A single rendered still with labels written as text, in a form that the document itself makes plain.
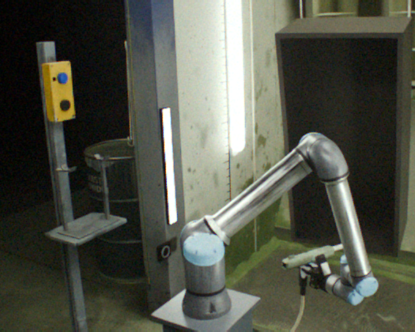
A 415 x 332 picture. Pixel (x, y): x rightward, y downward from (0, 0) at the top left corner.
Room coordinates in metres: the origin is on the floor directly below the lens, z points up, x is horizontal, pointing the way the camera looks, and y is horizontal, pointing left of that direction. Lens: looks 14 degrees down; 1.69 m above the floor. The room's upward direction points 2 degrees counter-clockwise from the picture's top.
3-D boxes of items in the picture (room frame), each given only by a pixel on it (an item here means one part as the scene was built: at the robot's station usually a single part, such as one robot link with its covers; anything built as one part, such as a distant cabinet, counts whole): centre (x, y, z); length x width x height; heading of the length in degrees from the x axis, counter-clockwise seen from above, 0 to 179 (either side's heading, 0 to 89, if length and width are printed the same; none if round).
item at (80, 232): (2.21, 0.68, 0.95); 0.26 x 0.15 x 0.32; 148
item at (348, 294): (2.02, -0.50, 0.52); 0.12 x 0.09 x 0.10; 34
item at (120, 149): (3.41, 0.73, 0.86); 0.54 x 0.54 x 0.01
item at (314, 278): (2.16, -0.40, 0.51); 0.12 x 0.08 x 0.09; 34
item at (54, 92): (2.26, 0.77, 1.42); 0.12 x 0.06 x 0.26; 148
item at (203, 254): (1.75, 0.12, 0.83); 0.17 x 0.15 x 0.18; 9
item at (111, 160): (3.41, 0.73, 0.44); 0.59 x 0.58 x 0.89; 39
